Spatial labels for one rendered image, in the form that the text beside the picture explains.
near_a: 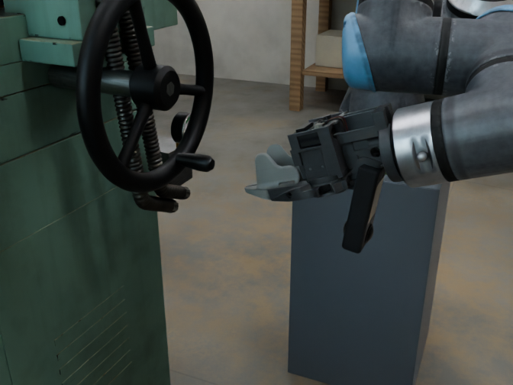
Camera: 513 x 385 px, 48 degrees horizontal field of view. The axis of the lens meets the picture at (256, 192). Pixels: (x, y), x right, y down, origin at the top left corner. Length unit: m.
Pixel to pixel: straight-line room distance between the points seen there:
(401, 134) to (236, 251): 1.43
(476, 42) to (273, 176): 0.28
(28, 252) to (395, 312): 0.77
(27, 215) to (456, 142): 0.61
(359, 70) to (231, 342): 1.04
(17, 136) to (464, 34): 0.60
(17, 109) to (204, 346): 0.92
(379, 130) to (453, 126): 0.08
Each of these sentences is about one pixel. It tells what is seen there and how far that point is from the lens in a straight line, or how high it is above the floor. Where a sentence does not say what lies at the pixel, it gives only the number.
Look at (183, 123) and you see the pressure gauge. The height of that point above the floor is 0.68.
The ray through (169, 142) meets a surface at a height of 0.62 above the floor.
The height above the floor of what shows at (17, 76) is 0.82.
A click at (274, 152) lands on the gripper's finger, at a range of 0.75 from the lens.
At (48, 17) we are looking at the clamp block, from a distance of 0.85.
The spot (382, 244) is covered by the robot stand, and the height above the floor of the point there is 0.41.
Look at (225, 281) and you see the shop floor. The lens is 1.85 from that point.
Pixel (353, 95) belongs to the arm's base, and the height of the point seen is 0.69.
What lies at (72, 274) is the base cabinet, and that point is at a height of 0.48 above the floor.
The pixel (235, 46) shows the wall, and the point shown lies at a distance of 4.41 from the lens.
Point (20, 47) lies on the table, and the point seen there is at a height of 0.86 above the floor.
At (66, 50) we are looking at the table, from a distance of 0.81.
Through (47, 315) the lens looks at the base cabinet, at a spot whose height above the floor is 0.44.
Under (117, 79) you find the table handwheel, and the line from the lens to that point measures 0.82.
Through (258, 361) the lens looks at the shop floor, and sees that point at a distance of 1.54.
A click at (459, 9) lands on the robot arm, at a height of 0.87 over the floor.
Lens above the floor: 1.00
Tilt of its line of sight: 24 degrees down
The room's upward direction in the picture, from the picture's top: straight up
